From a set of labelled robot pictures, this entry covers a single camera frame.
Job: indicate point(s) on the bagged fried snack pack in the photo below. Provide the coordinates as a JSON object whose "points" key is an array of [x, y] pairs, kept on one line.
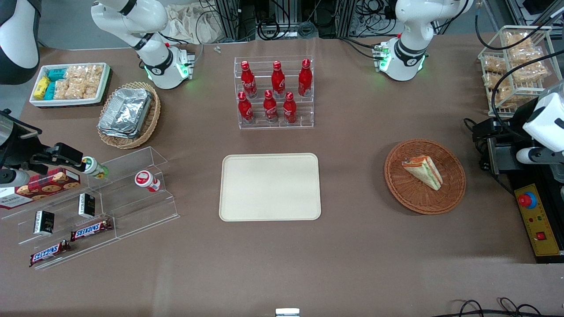
{"points": [[517, 39], [526, 56], [531, 71], [493, 80], [505, 94], [494, 64]]}

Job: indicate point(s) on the clear acrylic stepped shelf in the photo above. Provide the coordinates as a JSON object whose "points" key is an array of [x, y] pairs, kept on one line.
{"points": [[132, 207]]}

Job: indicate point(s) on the yellow snack pack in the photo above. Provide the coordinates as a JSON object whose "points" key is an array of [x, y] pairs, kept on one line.
{"points": [[42, 88]]}

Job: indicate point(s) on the clear acrylic bottle rack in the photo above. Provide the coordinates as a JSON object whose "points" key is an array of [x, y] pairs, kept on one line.
{"points": [[304, 114]]}

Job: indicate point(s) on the triangular sandwich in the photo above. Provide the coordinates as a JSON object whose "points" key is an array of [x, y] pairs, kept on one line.
{"points": [[424, 172]]}

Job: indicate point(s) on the teal snack pack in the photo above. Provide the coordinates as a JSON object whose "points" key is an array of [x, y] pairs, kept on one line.
{"points": [[50, 91], [56, 74]]}

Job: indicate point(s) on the white rectangular snack bin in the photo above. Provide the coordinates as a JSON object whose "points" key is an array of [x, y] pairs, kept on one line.
{"points": [[103, 88]]}

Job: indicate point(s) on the green lid yogurt cup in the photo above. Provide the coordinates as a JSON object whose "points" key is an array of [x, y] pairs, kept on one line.
{"points": [[93, 167]]}

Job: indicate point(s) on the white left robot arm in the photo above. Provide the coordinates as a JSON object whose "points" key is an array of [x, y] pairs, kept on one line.
{"points": [[407, 53]]}

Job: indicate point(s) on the yellow black emergency stop box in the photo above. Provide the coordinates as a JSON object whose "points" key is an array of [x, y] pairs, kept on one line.
{"points": [[539, 220]]}

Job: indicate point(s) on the red plaid cookie box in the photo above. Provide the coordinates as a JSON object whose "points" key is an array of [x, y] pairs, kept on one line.
{"points": [[44, 187]]}

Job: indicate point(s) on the clear rice cracker pack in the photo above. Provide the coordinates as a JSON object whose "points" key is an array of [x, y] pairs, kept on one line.
{"points": [[94, 71], [76, 72], [76, 89], [92, 88], [61, 89]]}

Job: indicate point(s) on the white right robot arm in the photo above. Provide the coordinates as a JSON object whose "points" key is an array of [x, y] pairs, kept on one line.
{"points": [[155, 61]]}

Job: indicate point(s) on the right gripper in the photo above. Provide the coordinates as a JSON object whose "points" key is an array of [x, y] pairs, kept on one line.
{"points": [[20, 151]]}

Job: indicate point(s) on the stack of foil trays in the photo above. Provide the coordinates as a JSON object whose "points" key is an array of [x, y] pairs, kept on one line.
{"points": [[125, 112]]}

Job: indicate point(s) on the red lid yogurt cup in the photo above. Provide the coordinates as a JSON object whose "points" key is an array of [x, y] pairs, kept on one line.
{"points": [[145, 180]]}

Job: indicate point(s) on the light wicker basket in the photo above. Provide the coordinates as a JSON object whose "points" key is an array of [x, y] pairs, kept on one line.
{"points": [[150, 123]]}

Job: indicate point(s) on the brown wicker basket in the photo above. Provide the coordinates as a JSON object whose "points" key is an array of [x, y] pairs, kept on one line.
{"points": [[423, 200]]}

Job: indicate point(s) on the red cola bottle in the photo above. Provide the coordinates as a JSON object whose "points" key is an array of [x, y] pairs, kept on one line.
{"points": [[305, 79], [270, 108], [246, 110], [289, 110], [249, 81], [278, 81]]}

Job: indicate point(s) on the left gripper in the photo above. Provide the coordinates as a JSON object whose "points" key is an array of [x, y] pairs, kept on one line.
{"points": [[514, 120]]}

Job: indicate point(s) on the cream plastic tray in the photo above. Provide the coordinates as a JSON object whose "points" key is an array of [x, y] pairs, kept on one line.
{"points": [[269, 187]]}

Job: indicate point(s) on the Snickers chocolate bar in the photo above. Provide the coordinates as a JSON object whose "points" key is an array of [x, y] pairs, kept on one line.
{"points": [[91, 230], [49, 253]]}

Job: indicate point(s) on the small black white box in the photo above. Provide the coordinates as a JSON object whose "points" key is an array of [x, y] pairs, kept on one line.
{"points": [[44, 222], [87, 205]]}

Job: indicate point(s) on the white cloth bag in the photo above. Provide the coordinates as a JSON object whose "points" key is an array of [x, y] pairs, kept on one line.
{"points": [[194, 24]]}

